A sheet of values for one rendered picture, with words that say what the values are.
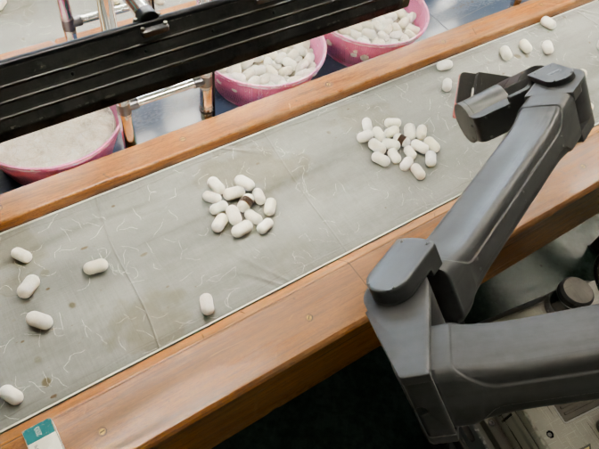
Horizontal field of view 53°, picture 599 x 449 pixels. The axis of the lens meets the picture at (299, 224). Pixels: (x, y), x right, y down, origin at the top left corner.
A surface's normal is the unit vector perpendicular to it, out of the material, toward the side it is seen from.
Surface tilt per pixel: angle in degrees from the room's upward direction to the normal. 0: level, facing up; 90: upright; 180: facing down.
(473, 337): 31
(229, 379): 0
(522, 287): 0
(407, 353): 38
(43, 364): 0
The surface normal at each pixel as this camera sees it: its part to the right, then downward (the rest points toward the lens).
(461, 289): 0.70, 0.05
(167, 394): 0.11, -0.58
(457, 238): -0.31, -0.84
